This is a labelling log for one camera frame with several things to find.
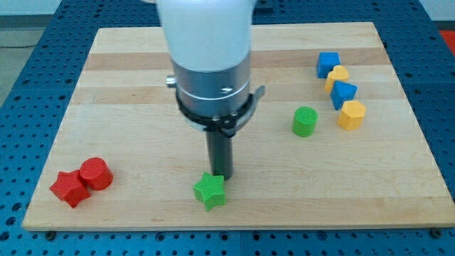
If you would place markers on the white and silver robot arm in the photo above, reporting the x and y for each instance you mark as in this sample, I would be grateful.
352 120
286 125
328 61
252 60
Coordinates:
209 42

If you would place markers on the green star block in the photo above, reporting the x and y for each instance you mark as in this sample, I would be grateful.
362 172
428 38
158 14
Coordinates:
209 190

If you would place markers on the red star block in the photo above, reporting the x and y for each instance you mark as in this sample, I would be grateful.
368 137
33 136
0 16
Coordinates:
70 187

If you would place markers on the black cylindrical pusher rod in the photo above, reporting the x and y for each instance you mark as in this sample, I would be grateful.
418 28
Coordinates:
220 154

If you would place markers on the green cylinder block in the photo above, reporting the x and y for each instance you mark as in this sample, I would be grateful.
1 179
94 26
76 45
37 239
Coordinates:
304 122

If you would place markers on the light wooden board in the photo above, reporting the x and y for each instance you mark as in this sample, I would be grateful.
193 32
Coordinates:
381 175

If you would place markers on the blue triangle block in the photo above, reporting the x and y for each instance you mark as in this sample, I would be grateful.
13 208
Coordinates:
342 92

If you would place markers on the blue cube block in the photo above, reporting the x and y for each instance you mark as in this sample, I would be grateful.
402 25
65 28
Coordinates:
326 62

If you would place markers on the yellow hexagon block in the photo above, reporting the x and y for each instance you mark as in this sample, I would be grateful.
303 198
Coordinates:
351 115

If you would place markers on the yellow heart block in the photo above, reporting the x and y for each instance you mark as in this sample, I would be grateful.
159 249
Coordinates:
338 73

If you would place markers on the red cylinder block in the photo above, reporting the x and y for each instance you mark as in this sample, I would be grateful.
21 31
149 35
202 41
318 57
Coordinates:
96 173

